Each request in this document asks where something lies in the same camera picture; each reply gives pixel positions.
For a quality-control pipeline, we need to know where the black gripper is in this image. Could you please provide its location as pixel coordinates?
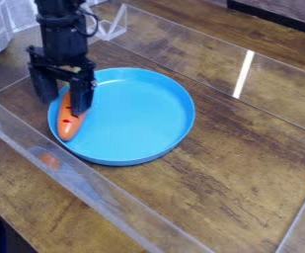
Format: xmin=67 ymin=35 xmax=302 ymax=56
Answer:
xmin=27 ymin=29 xmax=96 ymax=116

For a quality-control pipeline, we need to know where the orange toy carrot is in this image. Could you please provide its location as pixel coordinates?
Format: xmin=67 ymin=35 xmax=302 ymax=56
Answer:
xmin=55 ymin=65 xmax=90 ymax=142

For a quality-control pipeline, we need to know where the blue round tray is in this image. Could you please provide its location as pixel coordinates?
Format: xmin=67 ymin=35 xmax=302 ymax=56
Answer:
xmin=61 ymin=67 xmax=195 ymax=166

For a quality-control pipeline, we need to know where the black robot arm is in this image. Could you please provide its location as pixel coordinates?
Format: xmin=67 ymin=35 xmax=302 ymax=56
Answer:
xmin=27 ymin=0 xmax=98 ymax=116

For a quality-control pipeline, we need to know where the white patterned curtain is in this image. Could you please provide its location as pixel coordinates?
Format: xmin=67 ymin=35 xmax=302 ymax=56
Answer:
xmin=0 ymin=0 xmax=37 ymax=51

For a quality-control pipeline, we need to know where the black bar at top right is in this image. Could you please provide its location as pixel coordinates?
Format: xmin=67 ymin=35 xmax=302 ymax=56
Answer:
xmin=227 ymin=0 xmax=305 ymax=33

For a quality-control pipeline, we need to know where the clear acrylic front barrier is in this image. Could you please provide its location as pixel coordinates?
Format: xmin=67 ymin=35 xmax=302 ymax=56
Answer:
xmin=0 ymin=105 xmax=214 ymax=253

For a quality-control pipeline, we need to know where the clear acrylic corner bracket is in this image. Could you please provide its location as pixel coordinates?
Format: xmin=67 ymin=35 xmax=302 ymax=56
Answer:
xmin=84 ymin=1 xmax=128 ymax=42

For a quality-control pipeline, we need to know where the black cable loop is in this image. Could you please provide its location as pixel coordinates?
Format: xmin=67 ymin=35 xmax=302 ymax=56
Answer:
xmin=72 ymin=8 xmax=100 ymax=38

